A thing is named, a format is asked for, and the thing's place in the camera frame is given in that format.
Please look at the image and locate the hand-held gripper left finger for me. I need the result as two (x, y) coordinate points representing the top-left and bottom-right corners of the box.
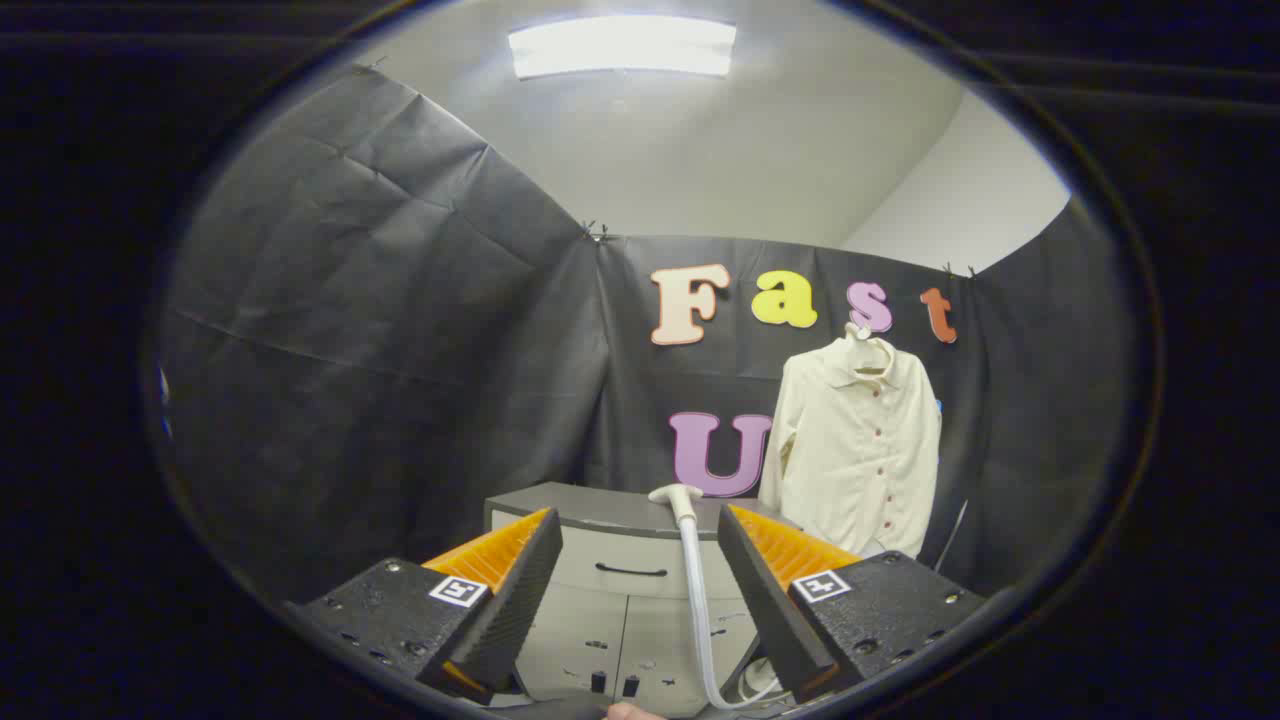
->
(285, 507), (564, 706)

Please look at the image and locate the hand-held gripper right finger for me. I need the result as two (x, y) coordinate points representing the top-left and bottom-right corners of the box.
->
(717, 504), (986, 704)

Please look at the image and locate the white garment steamer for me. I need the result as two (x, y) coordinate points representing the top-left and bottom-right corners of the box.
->
(648, 483), (783, 711)

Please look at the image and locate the cream button-up shirt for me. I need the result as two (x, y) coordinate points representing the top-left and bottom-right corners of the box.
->
(758, 325), (943, 559)

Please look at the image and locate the grey cabinet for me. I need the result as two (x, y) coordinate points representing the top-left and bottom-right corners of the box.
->
(484, 482), (801, 719)

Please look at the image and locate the thin white pole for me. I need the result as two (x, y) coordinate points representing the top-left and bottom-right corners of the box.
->
(935, 499), (969, 573)

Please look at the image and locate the white plastic hanger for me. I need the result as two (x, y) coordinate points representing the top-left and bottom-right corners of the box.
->
(843, 322), (893, 377)

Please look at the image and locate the black backdrop cloth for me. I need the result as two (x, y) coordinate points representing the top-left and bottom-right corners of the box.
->
(155, 65), (1116, 601)

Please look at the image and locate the ceiling light panel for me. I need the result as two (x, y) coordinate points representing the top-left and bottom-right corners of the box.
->
(508, 15), (738, 81)

